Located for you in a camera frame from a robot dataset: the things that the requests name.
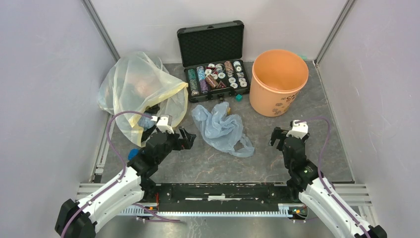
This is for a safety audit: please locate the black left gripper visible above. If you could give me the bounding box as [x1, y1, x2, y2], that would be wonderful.
[156, 126, 196, 164]

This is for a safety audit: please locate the light blue plastic bag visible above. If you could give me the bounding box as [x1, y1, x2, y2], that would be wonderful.
[192, 102, 255, 158]

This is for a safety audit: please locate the orange plastic trash bin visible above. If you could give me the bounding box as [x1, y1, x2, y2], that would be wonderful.
[250, 49, 309, 117]

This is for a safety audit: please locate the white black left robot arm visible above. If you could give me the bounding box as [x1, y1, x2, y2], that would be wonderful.
[54, 127, 196, 238]

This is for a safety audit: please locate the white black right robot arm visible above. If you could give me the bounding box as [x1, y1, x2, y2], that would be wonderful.
[269, 126, 387, 238]

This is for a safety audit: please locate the purple poker chip stack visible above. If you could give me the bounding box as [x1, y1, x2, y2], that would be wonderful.
[199, 79, 209, 94]

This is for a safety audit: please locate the blue toy car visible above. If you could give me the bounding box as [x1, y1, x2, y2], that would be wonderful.
[127, 149, 140, 161]

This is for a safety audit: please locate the teal small cube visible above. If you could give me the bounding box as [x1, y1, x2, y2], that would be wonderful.
[235, 94, 243, 102]

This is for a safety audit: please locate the brown poker chip stack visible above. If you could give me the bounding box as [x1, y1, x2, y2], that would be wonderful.
[205, 74, 218, 89]

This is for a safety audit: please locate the yellow translucent plastic bag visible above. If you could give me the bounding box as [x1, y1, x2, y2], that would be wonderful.
[97, 51, 188, 147]

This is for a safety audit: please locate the black poker chip case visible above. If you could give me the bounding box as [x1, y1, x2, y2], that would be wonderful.
[177, 20, 250, 103]

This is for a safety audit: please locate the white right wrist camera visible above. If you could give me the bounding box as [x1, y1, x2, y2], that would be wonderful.
[286, 120, 309, 139]

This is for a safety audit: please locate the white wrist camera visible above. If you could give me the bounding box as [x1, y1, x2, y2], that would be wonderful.
[151, 115, 174, 134]
[286, 120, 309, 139]

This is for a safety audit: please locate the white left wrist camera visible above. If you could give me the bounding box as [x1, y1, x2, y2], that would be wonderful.
[151, 115, 174, 134]

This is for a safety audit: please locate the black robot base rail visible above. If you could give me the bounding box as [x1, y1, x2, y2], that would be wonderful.
[141, 182, 303, 213]

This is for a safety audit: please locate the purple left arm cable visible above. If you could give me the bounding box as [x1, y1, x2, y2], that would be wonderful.
[60, 111, 181, 238]

